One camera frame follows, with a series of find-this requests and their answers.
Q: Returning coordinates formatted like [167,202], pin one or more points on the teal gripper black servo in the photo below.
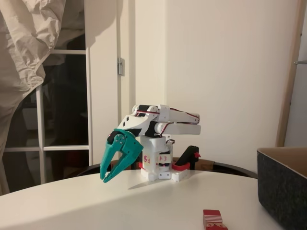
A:
[126,146]

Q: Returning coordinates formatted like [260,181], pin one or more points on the red striped wooden block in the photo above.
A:
[212,218]

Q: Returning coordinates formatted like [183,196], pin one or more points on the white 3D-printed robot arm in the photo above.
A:
[182,129]

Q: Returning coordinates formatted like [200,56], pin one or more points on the dark grey felt box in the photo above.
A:
[280,189]

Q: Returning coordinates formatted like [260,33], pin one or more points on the black and red clamp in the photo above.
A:
[141,165]
[188,154]

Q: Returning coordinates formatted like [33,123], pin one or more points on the white glazed door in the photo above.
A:
[103,95]

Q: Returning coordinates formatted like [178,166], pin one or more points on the metal door hinge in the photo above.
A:
[121,67]

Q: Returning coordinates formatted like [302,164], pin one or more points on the beige crumpled curtain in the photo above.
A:
[19,48]

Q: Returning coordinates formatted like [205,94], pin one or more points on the wooden framed translucent screen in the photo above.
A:
[287,95]

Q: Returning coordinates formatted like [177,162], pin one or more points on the thin metal rod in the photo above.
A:
[301,62]

